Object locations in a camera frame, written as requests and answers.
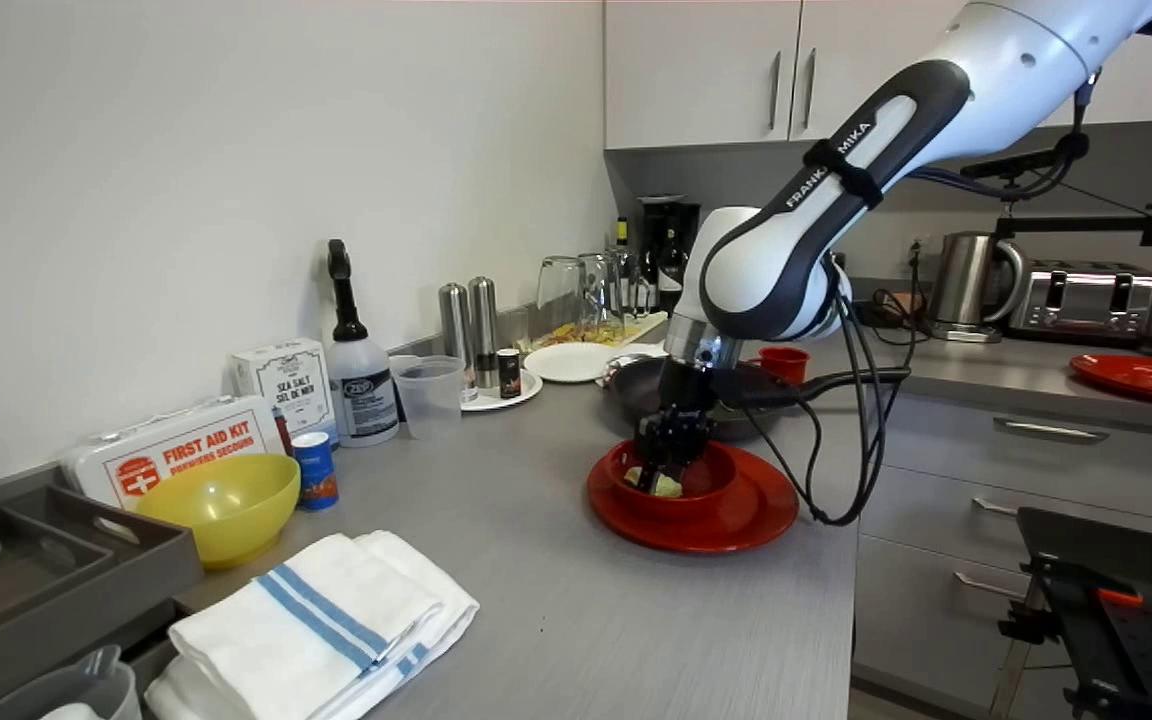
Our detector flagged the white towel blue stripes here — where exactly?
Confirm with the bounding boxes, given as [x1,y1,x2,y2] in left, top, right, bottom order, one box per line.
[140,527,485,720]

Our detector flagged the steel drawer handle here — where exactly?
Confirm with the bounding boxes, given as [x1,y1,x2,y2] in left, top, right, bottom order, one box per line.
[994,412,1114,448]
[950,567,1019,600]
[967,492,1027,520]

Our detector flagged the steel grinder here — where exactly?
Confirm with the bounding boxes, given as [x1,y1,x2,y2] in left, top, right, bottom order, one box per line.
[435,279,472,366]
[470,271,501,394]

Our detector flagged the black coffee maker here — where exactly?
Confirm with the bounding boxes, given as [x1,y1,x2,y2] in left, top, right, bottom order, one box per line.
[636,197,704,316]

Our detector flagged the white upper cabinet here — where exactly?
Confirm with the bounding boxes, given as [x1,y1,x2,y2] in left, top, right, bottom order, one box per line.
[599,0,1152,153]

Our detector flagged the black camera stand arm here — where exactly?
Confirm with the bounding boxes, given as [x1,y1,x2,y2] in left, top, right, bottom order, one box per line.
[988,200,1152,253]

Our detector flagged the grey plastic tray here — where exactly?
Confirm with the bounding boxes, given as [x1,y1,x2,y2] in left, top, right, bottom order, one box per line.
[0,465,204,720]

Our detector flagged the red bowl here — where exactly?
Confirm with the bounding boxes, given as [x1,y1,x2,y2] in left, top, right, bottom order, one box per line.
[599,440,746,533]

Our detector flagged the black equipment stand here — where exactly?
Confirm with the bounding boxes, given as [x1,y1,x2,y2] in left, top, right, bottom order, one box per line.
[998,504,1152,720]

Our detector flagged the yellow sponge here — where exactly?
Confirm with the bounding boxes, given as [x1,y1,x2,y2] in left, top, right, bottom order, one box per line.
[620,462,687,504]

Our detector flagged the yellow patterned mat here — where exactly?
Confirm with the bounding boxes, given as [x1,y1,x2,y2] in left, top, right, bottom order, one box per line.
[519,308,671,358]

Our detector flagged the small blue container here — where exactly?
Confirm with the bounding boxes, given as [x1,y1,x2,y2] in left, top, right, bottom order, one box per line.
[289,428,343,518]

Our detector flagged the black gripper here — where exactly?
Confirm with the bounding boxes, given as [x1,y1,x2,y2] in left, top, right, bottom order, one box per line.
[628,361,746,495]

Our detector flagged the steel cabinet handle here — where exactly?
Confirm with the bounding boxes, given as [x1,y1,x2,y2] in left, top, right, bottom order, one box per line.
[766,50,787,137]
[798,45,819,137]

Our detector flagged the white lower cabinet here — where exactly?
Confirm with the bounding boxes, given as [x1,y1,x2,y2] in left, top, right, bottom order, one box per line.
[851,383,1152,720]

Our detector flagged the clear measuring jug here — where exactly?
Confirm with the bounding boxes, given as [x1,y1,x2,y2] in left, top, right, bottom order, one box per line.
[0,643,148,720]

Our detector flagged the black frying pan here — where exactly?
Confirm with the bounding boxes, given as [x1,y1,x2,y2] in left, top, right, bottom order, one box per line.
[595,352,914,435]

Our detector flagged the white first aid kit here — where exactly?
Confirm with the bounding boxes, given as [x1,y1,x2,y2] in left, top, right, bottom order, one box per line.
[68,395,289,511]

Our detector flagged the white cabinet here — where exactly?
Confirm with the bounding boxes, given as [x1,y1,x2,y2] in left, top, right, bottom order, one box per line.
[851,383,1152,720]
[599,0,1152,153]

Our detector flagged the red plate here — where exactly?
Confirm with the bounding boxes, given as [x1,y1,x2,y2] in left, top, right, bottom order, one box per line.
[586,435,803,560]
[1068,348,1152,412]

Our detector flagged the small dark spice jar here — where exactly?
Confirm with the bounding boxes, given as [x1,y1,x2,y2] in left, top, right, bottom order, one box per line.
[494,345,527,406]

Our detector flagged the steel electric kettle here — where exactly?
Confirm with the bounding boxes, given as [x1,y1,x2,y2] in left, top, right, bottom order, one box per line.
[927,229,1032,342]

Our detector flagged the white cardboard box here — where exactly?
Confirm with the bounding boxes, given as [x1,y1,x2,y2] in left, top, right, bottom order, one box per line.
[229,342,335,440]

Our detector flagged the yellow bowl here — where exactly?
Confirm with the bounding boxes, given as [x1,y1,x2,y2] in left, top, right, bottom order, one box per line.
[134,451,306,578]

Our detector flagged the steel toaster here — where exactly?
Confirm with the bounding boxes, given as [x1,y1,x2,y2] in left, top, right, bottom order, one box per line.
[1008,262,1152,345]

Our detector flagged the clear spray bottle black nozzle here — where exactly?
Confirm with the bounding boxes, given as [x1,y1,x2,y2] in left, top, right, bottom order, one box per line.
[326,236,409,448]

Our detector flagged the white towel red stripes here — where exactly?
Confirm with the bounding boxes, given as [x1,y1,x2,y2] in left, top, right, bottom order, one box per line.
[607,337,671,378]

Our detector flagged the wrist mounted camera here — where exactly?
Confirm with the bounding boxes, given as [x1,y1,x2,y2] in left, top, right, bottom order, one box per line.
[719,369,819,412]

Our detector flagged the clear drinking glass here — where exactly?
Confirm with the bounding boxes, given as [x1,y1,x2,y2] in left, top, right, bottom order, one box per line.
[580,250,633,322]
[533,253,591,337]

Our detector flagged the red cup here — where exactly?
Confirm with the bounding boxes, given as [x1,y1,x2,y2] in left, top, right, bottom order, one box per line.
[756,345,811,387]

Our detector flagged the small white plate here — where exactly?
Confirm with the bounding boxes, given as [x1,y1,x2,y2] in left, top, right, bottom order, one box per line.
[455,369,547,418]

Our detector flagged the clear plastic container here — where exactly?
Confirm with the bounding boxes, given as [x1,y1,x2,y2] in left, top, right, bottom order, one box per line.
[390,352,470,419]

